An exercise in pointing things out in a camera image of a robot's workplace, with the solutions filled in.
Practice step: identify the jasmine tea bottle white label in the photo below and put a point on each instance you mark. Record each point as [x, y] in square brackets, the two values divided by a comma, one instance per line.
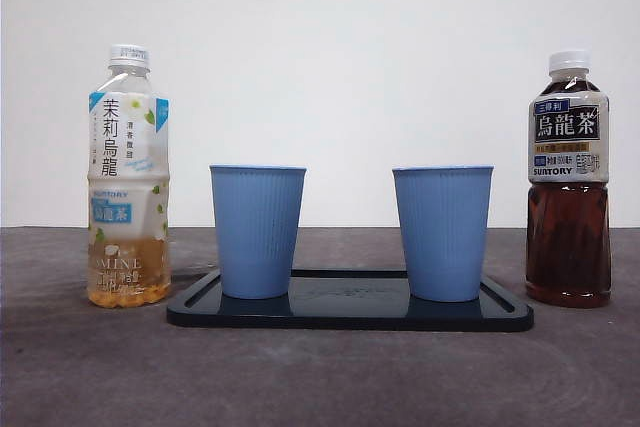
[127, 177]

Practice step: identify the dark oolong tea bottle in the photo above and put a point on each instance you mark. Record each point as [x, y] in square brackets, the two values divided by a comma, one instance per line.
[567, 247]

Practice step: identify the blue ribbed plastic cup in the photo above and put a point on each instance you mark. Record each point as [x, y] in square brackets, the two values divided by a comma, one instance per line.
[256, 232]
[442, 234]

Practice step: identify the dark blue rectangular tray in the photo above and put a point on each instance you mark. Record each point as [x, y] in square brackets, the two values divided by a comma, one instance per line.
[350, 309]

